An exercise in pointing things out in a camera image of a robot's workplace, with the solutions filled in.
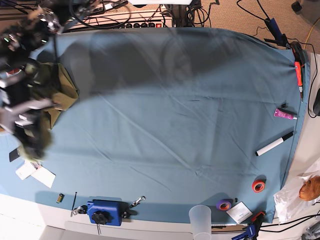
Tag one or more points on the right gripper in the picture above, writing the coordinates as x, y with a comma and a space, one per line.
26, 113

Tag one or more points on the olive green t-shirt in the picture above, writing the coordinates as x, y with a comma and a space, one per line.
54, 83

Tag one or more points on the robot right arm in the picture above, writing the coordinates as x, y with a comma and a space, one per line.
17, 42

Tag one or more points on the black remote control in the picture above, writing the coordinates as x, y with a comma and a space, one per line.
14, 154

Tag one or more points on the clear plastic packaged item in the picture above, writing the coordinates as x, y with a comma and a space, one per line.
27, 169

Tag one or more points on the white paper sheet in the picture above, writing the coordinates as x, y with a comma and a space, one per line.
40, 173

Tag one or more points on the small green yellow battery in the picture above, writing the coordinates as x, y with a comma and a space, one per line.
60, 198

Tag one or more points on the thin black rod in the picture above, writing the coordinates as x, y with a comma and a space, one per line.
73, 204

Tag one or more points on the white power strip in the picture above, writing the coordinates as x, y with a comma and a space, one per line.
137, 19

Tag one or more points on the blue clamp block black knob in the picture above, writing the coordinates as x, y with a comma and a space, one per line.
107, 212

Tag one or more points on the blue table cloth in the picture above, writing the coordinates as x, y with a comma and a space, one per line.
175, 115

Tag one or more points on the silver carabiner clip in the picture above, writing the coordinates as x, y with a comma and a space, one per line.
137, 201

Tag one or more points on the translucent plastic cup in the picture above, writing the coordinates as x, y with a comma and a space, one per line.
200, 217

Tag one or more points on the purple tape roll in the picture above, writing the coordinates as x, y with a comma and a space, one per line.
224, 204

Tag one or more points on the white card booklet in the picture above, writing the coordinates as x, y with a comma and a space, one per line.
239, 213

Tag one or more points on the red tape roll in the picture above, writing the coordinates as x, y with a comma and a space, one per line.
258, 185

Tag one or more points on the white black marker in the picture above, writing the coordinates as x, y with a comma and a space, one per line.
274, 144

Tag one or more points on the pink tube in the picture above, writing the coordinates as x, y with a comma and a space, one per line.
281, 114

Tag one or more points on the blue orange clamp bottom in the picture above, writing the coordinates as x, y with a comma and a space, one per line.
252, 230

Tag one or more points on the small black clip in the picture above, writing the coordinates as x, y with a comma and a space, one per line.
283, 105

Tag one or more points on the blue black clamp top right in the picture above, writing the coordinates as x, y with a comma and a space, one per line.
280, 38

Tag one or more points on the orange black clamp right edge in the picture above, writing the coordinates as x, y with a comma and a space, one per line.
299, 63

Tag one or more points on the white plastic bag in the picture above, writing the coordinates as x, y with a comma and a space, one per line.
288, 210

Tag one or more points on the brown furry object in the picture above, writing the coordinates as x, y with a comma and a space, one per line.
299, 188

